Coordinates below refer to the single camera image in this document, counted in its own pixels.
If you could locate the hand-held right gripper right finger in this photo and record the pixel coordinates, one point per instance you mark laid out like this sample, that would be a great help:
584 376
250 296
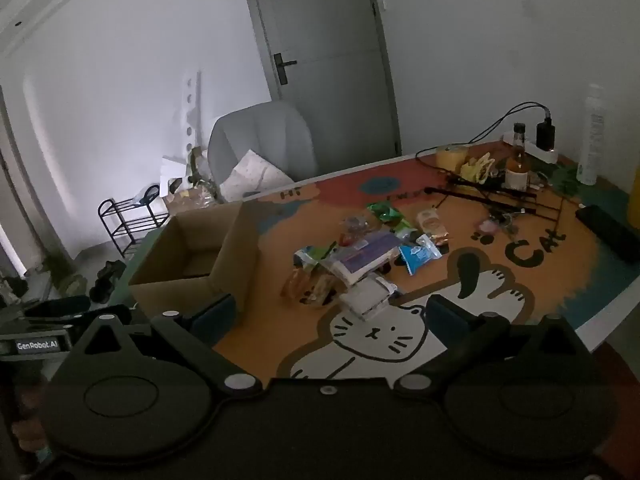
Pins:
445 320

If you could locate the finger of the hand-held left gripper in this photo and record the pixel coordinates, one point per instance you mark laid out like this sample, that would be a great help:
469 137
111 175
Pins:
57 306

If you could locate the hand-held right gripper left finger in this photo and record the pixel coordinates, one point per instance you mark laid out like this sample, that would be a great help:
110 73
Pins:
215 317

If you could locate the brown cardboard box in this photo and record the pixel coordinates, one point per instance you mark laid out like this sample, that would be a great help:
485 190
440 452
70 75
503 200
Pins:
170 280

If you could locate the green and white snack packet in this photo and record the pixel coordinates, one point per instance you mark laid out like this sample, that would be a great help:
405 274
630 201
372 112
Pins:
309 257

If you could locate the dark shoes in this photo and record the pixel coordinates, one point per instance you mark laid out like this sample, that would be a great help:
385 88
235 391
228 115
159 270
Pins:
106 280

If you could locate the blue and white snack packet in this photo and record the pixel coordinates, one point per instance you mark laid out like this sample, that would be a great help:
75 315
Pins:
419 256

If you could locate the orange snack packet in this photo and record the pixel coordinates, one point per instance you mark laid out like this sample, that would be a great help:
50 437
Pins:
302 287

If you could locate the beige snack packet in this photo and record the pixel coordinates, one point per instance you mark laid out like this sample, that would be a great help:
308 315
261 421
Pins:
431 222

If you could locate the purple and white snack packet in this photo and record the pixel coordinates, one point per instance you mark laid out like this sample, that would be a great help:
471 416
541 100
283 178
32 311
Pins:
362 259

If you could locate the black shoe rack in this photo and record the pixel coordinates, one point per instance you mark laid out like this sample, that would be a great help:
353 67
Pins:
132 222

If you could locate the bunch of keys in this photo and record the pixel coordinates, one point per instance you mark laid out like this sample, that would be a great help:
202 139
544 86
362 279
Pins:
507 222

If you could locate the clear plastic bag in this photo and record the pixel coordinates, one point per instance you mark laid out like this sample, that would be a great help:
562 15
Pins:
197 197

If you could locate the clear brown snack packet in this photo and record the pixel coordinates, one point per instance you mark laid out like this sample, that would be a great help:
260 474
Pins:
356 223

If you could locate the blue and black item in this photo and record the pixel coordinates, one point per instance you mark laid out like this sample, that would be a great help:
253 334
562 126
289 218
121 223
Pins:
146 195

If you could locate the printed white paper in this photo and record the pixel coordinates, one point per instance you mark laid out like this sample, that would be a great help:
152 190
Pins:
255 172

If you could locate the white paper bag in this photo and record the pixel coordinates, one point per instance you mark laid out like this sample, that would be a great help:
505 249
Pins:
172 172

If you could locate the yellow plastic bag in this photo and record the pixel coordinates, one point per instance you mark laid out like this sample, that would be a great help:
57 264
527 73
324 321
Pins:
477 169

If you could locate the yellow tape roll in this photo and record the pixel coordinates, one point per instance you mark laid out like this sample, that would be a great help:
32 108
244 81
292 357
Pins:
451 157

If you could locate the glass bottle with amber liquid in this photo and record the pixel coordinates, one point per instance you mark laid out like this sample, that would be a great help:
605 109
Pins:
517 167

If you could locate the black rectangular case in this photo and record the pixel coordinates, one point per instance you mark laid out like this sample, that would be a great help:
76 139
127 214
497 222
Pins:
607 232

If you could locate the grey chair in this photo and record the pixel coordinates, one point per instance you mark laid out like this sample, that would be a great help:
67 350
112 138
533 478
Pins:
265 127

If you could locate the white perforated board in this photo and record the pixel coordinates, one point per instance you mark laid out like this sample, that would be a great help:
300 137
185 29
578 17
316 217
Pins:
191 110

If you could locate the black charger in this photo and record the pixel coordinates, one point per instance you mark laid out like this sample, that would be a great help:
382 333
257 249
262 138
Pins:
545 135

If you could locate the white spray bottle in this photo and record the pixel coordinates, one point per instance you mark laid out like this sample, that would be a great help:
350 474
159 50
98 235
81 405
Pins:
591 135

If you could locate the grey door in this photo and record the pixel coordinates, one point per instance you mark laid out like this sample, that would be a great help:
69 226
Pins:
325 60

